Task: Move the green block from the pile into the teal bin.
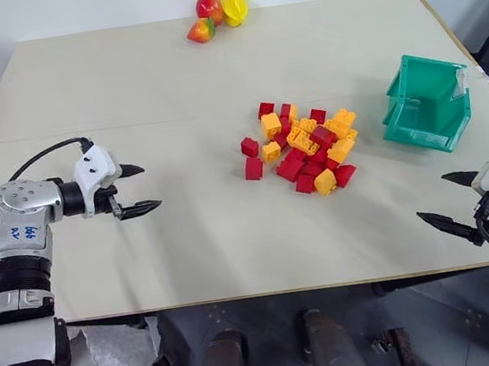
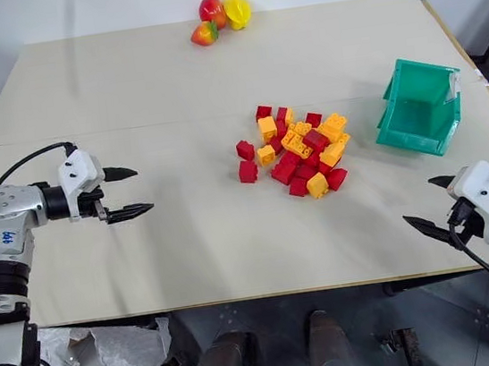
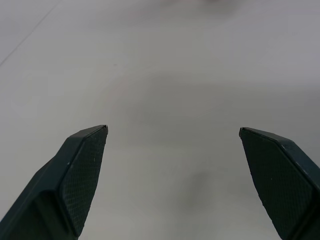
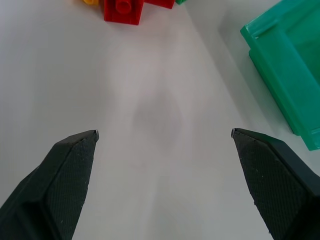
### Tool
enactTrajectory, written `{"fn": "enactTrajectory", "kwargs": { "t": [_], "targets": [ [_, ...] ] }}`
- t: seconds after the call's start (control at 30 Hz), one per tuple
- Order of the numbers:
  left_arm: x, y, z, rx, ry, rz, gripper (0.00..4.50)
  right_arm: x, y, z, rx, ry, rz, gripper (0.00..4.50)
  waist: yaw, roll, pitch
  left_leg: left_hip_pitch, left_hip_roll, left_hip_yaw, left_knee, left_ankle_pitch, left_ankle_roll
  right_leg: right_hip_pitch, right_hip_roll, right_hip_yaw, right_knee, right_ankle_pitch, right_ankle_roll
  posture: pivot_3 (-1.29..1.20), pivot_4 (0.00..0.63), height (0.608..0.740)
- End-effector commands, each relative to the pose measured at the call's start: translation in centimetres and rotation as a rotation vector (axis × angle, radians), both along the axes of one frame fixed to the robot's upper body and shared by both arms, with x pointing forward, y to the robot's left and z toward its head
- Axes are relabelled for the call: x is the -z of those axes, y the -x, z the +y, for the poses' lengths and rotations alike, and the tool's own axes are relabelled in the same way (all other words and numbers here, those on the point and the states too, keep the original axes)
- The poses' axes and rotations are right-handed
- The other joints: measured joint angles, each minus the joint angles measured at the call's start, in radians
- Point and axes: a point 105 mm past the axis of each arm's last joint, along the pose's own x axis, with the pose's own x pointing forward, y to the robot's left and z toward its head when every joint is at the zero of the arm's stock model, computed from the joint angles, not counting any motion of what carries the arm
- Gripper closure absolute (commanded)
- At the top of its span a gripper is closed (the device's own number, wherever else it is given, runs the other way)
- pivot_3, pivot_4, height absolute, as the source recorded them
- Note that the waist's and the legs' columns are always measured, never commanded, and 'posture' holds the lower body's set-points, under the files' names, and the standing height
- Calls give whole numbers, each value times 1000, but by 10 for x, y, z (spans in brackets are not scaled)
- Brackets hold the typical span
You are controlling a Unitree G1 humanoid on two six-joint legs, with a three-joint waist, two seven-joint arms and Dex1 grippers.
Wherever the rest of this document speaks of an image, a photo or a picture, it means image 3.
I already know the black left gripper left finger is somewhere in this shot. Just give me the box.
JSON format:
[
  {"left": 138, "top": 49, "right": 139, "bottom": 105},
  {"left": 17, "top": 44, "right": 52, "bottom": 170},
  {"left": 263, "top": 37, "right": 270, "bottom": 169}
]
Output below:
[{"left": 0, "top": 124, "right": 109, "bottom": 240}]

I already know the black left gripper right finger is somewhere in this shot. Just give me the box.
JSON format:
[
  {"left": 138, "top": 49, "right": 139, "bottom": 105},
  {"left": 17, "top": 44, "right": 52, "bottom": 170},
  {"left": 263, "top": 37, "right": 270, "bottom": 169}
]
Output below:
[{"left": 238, "top": 126, "right": 320, "bottom": 240}]

